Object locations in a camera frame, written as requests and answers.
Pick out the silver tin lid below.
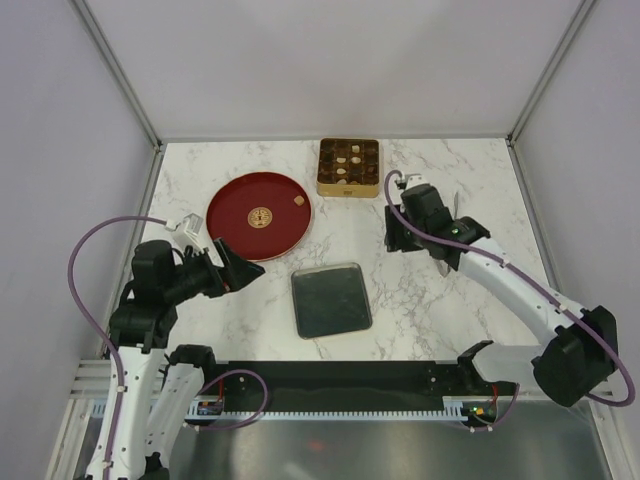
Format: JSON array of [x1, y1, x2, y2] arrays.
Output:
[[291, 262, 373, 340]]

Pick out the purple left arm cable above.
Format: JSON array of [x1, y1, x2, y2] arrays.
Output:
[[67, 215, 176, 480]]

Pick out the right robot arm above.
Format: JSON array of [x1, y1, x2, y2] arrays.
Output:
[[385, 175, 625, 407]]

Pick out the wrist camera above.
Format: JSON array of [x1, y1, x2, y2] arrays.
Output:
[[395, 173, 427, 192], [165, 213, 205, 254]]

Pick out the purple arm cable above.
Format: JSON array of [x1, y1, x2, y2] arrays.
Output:
[[382, 170, 636, 431], [67, 215, 176, 480]]

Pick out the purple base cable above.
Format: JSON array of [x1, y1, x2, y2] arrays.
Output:
[[182, 369, 271, 434]]

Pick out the gold chocolate tin box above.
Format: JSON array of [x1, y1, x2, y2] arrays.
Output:
[[316, 138, 382, 199]]

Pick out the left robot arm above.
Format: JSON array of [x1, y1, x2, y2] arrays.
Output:
[[85, 239, 265, 479]]

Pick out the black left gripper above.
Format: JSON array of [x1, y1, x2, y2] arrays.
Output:
[[164, 237, 264, 304]]

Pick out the aluminium frame rail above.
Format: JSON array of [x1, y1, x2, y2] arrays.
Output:
[[71, 356, 598, 407]]

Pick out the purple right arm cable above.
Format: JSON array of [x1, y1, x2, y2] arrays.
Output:
[[382, 170, 636, 431]]

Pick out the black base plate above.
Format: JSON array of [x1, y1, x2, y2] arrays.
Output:
[[211, 360, 515, 414]]

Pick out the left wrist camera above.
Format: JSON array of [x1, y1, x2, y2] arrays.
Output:
[[165, 213, 205, 254]]

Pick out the red round tray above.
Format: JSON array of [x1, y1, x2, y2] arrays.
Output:
[[205, 172, 312, 261]]

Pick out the silver metal tongs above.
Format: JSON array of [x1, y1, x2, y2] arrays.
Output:
[[435, 191, 459, 278]]

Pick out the white slotted cable duct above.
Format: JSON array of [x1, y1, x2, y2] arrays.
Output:
[[185, 394, 497, 424]]

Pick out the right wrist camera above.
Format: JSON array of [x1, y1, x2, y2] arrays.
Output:
[[395, 173, 427, 192]]

